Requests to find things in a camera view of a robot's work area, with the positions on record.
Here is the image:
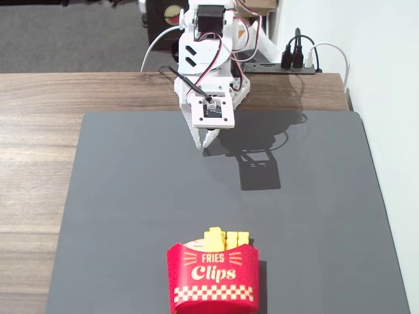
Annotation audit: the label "dark gray mat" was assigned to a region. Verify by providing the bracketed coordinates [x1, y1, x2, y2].
[44, 110, 412, 314]

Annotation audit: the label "black plug with cable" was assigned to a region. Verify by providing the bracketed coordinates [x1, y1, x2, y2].
[280, 35, 304, 69]
[291, 27, 323, 74]

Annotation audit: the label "black power strip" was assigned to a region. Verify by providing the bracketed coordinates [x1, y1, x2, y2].
[243, 62, 317, 76]

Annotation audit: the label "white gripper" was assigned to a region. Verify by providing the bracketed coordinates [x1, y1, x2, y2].
[173, 73, 234, 151]

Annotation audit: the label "red fries clips box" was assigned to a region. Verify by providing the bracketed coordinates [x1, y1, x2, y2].
[166, 240, 260, 314]

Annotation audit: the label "white cable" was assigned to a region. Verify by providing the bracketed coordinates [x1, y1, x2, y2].
[140, 26, 182, 73]

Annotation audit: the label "black camera cable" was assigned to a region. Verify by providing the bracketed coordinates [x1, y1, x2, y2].
[158, 65, 211, 102]

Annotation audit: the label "white plastic sheet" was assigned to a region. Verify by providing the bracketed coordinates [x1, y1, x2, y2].
[240, 22, 280, 63]

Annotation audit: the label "black speaker box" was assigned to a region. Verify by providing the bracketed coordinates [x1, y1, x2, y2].
[145, 0, 191, 52]

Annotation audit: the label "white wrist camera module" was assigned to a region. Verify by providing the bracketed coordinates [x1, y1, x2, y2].
[191, 94, 236, 130]

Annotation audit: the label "red white black servo wires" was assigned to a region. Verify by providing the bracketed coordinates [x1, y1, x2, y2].
[185, 0, 263, 99]

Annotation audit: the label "brown cardboard box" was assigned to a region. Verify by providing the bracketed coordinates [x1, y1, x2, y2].
[235, 0, 280, 18]

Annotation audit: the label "white plug with cable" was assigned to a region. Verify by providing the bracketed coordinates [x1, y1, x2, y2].
[304, 41, 351, 91]

